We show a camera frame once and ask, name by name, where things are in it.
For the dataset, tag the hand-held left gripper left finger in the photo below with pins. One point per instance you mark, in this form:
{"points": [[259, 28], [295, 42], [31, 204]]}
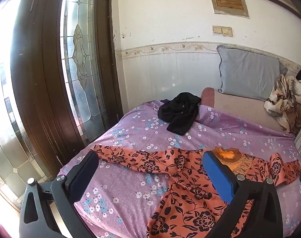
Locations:
{"points": [[84, 173]]}

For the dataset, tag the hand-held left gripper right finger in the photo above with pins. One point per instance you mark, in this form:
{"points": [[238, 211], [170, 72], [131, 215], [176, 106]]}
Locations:
{"points": [[218, 176]]}

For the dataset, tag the orange floral garment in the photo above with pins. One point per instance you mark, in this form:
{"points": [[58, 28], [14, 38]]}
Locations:
{"points": [[187, 178]]}

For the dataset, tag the purple floral bedsheet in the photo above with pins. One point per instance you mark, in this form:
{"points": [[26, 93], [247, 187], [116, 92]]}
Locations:
{"points": [[130, 178]]}

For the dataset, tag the beige mattress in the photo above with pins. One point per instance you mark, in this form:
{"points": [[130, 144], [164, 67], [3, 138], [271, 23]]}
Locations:
{"points": [[239, 110]]}

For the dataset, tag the black garment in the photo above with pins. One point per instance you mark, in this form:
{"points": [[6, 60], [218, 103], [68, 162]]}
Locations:
{"points": [[180, 111]]}

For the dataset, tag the wooden door with stained glass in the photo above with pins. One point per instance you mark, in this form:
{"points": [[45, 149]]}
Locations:
{"points": [[48, 79]]}

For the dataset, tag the beige brown patterned blanket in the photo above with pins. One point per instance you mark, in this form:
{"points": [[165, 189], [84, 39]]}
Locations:
{"points": [[284, 99]]}

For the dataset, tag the grey pillow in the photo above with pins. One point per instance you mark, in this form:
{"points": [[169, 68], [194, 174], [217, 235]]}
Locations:
{"points": [[247, 76]]}

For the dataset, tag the beige light switch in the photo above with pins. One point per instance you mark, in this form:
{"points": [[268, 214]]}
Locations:
{"points": [[227, 31], [217, 30]]}

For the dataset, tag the wall plaque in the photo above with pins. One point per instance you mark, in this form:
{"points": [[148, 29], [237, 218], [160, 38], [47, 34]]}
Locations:
{"points": [[229, 3]]}

